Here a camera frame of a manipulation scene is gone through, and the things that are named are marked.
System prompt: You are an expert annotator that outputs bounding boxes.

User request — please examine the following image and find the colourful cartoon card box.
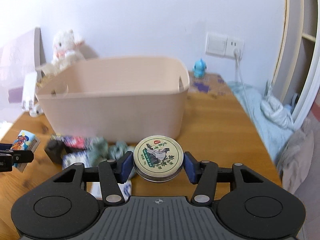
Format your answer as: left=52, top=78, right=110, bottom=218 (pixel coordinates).
left=10, top=130, right=40, bottom=172

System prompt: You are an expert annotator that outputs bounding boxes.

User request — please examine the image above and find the white blue medicine box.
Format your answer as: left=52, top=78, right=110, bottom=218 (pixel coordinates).
left=89, top=180, right=132, bottom=201

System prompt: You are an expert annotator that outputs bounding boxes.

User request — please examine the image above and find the green fabric scrunchie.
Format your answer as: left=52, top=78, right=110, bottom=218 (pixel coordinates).
left=87, top=137, right=135, bottom=167

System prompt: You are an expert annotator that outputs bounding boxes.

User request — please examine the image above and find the blue white porcelain pattern box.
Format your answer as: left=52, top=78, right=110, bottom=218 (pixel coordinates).
left=62, top=151, right=90, bottom=169

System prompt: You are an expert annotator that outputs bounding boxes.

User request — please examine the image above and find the long purple pink carton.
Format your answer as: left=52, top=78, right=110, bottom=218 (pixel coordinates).
left=50, top=135, right=100, bottom=150

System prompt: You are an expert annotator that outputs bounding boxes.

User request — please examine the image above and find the black small box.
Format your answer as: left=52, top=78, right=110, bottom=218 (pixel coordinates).
left=44, top=140, right=67, bottom=165

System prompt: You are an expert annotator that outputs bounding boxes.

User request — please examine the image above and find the round illustrated tin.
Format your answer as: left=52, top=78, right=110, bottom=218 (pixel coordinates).
left=133, top=135, right=184, bottom=183

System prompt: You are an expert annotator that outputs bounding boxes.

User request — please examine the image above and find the white phone stand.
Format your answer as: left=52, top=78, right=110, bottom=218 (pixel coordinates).
left=22, top=71, right=43, bottom=118

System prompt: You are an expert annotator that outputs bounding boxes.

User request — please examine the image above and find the beige plastic storage bin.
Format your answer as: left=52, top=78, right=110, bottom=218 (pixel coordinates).
left=36, top=56, right=190, bottom=142

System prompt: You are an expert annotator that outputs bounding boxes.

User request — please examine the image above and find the light blue bed blanket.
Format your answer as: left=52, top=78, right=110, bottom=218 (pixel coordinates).
left=227, top=81, right=293, bottom=164

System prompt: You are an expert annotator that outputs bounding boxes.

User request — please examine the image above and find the grey plush blanket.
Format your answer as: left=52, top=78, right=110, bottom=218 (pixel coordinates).
left=277, top=118, right=314, bottom=194

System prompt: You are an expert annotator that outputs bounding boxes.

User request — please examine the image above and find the purple flower patterned mat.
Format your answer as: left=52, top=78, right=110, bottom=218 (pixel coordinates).
left=189, top=72, right=233, bottom=98

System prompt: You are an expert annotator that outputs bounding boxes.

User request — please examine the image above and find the white crumpled cloth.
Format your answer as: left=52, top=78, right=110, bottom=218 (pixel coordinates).
left=260, top=95, right=294, bottom=130

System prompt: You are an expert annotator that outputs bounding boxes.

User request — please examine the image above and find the blue cartoon figurine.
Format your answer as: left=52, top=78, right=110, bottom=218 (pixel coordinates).
left=193, top=59, right=207, bottom=79

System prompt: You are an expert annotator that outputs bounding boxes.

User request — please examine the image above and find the white plush lamb toy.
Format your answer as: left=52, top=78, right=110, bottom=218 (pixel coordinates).
left=52, top=30, right=85, bottom=71

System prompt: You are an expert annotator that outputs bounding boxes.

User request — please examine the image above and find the white power plug cable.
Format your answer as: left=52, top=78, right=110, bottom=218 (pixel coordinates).
left=233, top=48, right=253, bottom=116

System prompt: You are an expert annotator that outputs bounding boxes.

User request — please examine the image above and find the white wall switch socket panel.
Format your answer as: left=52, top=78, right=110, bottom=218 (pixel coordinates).
left=205, top=33, right=245, bottom=59

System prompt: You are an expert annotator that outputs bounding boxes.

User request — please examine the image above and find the white wardrobe frame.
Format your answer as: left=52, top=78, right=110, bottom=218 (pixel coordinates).
left=272, top=0, right=319, bottom=129

